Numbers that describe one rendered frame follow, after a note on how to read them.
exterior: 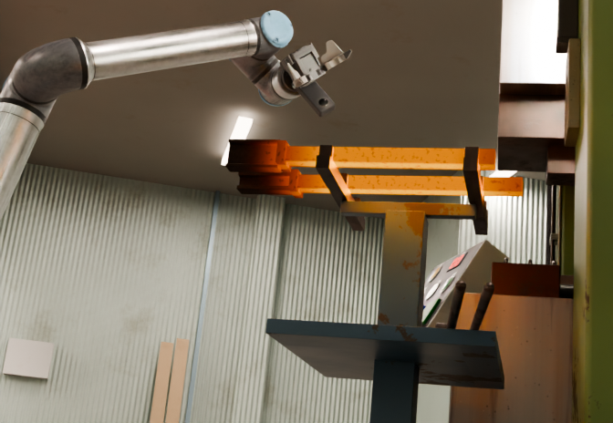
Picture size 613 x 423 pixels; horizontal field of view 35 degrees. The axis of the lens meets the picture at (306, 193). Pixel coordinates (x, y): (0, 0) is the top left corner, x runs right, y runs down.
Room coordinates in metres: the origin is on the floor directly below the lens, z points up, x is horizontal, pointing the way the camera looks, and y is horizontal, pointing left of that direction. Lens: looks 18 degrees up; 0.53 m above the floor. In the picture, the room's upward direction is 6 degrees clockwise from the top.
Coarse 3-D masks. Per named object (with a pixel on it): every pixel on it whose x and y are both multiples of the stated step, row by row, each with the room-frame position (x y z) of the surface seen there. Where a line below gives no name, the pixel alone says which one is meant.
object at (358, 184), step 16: (240, 176) 1.51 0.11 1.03; (256, 176) 1.50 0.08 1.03; (272, 176) 1.49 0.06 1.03; (288, 176) 1.48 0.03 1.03; (304, 176) 1.47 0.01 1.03; (352, 176) 1.45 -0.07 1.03; (368, 176) 1.44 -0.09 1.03; (384, 176) 1.44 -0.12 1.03; (400, 176) 1.43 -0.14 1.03; (416, 176) 1.42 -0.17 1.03; (432, 176) 1.42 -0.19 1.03; (448, 176) 1.41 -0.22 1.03; (256, 192) 1.51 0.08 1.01; (272, 192) 1.51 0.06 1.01; (288, 192) 1.50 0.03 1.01; (304, 192) 1.50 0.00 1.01; (320, 192) 1.49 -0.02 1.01; (352, 192) 1.47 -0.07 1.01; (368, 192) 1.47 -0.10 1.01; (384, 192) 1.46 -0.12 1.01; (400, 192) 1.45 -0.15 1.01; (416, 192) 1.44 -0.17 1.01; (432, 192) 1.43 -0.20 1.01; (448, 192) 1.43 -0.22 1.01; (464, 192) 1.42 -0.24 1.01; (496, 192) 1.40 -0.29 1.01; (512, 192) 1.39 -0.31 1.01
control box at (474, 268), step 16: (464, 256) 2.37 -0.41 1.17; (480, 256) 2.30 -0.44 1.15; (496, 256) 2.31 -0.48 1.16; (432, 272) 2.60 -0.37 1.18; (448, 272) 2.43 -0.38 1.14; (464, 272) 2.29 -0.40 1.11; (480, 272) 2.30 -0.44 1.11; (448, 288) 2.32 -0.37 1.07; (480, 288) 2.30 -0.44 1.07; (448, 304) 2.28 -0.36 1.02; (432, 320) 2.27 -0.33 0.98
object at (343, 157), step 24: (240, 144) 1.38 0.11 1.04; (264, 144) 1.37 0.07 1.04; (288, 144) 1.36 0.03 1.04; (240, 168) 1.38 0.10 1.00; (264, 168) 1.37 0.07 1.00; (288, 168) 1.37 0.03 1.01; (384, 168) 1.34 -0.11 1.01; (408, 168) 1.33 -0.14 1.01; (432, 168) 1.32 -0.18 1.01; (456, 168) 1.31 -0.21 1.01; (480, 168) 1.30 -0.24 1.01
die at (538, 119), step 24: (504, 96) 1.80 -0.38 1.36; (528, 96) 1.79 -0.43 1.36; (552, 96) 1.78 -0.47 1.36; (504, 120) 1.80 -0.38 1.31; (528, 120) 1.79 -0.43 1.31; (552, 120) 1.78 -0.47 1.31; (504, 144) 1.84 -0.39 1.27; (528, 144) 1.83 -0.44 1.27; (552, 144) 1.81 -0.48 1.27; (504, 168) 1.98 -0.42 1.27; (528, 168) 1.96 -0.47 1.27
